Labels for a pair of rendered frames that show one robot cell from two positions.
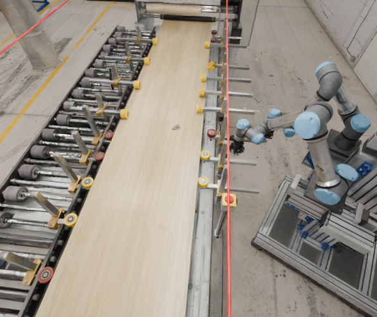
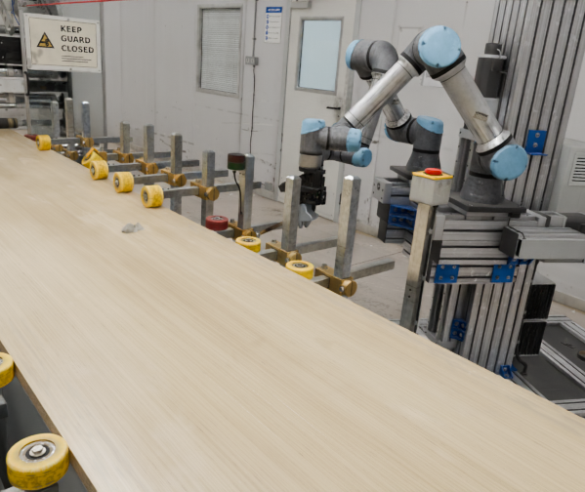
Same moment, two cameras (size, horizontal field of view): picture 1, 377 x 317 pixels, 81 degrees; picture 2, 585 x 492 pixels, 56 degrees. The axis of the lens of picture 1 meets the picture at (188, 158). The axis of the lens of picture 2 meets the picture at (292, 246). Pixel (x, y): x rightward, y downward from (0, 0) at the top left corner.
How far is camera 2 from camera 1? 127 cm
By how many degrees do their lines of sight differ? 49
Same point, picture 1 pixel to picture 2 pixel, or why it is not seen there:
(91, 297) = not seen: outside the picture
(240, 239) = not seen: hidden behind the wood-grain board
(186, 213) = (341, 307)
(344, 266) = (551, 385)
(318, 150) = (469, 83)
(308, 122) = (444, 34)
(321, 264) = not seen: hidden behind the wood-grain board
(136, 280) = (425, 435)
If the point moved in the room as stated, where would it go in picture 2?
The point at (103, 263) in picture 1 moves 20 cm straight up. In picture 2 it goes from (302, 465) to (313, 342)
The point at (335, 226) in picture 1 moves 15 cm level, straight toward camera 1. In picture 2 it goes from (533, 233) to (540, 246)
